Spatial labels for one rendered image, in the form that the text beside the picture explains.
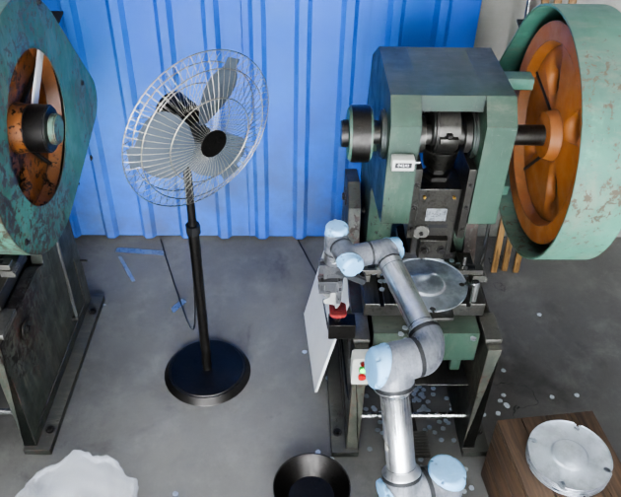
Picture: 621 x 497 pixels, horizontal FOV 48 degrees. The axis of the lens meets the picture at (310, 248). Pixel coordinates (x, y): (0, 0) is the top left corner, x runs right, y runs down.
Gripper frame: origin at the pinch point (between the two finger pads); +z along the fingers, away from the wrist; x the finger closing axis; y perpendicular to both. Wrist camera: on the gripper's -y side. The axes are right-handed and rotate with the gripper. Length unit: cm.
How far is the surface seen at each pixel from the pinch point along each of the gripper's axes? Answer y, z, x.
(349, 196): -7, -9, -53
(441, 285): -37.8, -1.2, -9.0
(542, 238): -66, -29, -1
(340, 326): -1.1, 7.8, 3.0
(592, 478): -87, 39, 45
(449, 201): -37, -34, -14
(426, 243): -30.5, -18.8, -11.5
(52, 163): 103, -31, -41
